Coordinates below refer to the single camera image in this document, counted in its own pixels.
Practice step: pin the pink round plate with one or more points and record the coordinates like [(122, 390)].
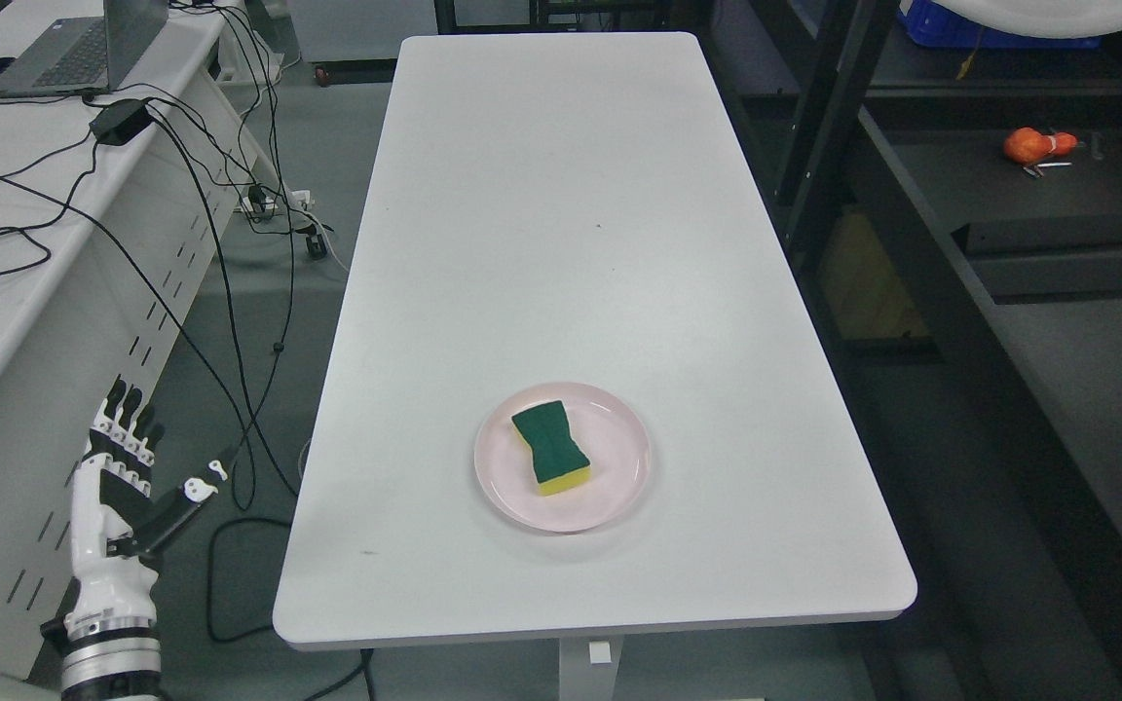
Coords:
[(607, 431)]

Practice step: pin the white side desk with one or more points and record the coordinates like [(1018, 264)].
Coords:
[(102, 251)]

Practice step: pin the white power strip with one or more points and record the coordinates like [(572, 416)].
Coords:
[(257, 204)]

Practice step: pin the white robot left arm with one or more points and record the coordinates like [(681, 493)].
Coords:
[(113, 659)]

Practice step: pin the grey laptop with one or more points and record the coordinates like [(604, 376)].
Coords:
[(86, 55)]

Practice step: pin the green yellow sponge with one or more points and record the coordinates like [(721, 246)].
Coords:
[(559, 464)]

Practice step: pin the black power adapter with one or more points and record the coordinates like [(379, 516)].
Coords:
[(120, 122)]

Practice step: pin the orange toy carrot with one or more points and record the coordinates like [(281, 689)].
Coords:
[(1027, 146)]

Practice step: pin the black metal shelving rack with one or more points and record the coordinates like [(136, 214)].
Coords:
[(973, 307)]

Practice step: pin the white robotic left hand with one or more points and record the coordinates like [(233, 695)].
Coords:
[(120, 526)]

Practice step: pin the white table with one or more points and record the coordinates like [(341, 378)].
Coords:
[(575, 207)]

